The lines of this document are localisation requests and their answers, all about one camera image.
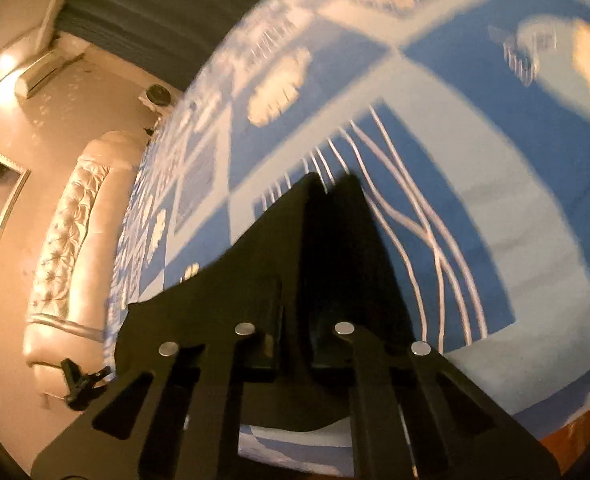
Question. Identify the white wall air conditioner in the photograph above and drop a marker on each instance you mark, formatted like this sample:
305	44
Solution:
42	72

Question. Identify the cream tufted headboard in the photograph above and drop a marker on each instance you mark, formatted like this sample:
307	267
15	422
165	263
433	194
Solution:
85	240

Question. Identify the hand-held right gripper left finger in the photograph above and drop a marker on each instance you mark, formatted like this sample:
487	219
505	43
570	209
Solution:
220	390

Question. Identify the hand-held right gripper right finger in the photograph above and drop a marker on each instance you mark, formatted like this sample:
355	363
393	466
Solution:
372	390

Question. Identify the small round fan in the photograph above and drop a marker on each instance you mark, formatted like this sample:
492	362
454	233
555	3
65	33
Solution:
156	94

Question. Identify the bed with blue patterned sheet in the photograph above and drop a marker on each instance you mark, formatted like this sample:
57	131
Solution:
475	210

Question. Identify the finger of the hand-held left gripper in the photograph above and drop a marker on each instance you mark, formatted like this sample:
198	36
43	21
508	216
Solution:
71	372
95	377

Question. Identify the dark green curtain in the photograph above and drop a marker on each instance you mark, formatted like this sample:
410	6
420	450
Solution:
175	10

